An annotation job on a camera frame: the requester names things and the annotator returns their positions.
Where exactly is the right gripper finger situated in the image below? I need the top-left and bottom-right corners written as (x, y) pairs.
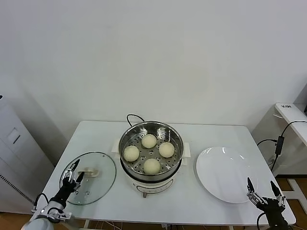
top-left (271, 180), bottom-right (286, 207)
top-left (247, 177), bottom-right (264, 205)

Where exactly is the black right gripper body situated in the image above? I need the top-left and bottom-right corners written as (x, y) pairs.
top-left (256, 196), bottom-right (288, 230)

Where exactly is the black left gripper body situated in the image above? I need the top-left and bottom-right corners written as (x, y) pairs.
top-left (53, 176), bottom-right (80, 207)

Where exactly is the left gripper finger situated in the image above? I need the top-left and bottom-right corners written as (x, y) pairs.
top-left (61, 160), bottom-right (80, 181)
top-left (74, 172), bottom-right (85, 189)

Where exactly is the round glass pot lid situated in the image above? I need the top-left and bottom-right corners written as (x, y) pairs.
top-left (59, 151), bottom-right (117, 206)

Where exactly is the white steamed baozi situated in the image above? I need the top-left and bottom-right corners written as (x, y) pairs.
top-left (141, 134), bottom-right (157, 149)
top-left (123, 145), bottom-right (140, 162)
top-left (159, 142), bottom-right (175, 158)
top-left (143, 158), bottom-right (161, 174)

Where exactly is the stainless steel steamer basket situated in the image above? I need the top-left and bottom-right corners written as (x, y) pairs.
top-left (118, 120), bottom-right (185, 176)

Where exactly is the large white round plate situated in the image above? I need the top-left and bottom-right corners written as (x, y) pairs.
top-left (196, 146), bottom-right (259, 204)

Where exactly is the grey metal cabinet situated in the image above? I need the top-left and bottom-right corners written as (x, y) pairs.
top-left (0, 95), bottom-right (55, 214)

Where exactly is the white side desk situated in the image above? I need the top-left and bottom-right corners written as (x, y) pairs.
top-left (251, 103), bottom-right (307, 199)

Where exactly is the white electric cooker base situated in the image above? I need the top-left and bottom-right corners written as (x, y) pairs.
top-left (110, 140), bottom-right (192, 199)

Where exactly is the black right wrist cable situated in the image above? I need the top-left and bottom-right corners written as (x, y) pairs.
top-left (256, 213), bottom-right (268, 230)

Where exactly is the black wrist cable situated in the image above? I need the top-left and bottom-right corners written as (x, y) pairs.
top-left (256, 213), bottom-right (268, 230)
top-left (32, 193), bottom-right (50, 214)

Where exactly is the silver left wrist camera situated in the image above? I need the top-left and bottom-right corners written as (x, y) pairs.
top-left (47, 208), bottom-right (74, 220)

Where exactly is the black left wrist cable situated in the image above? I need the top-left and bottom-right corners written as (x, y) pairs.
top-left (32, 193), bottom-right (50, 214)

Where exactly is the white cable under table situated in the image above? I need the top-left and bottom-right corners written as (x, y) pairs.
top-left (94, 220), bottom-right (123, 228)

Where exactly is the black cooker power cable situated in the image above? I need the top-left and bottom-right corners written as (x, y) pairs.
top-left (126, 114), bottom-right (145, 127)

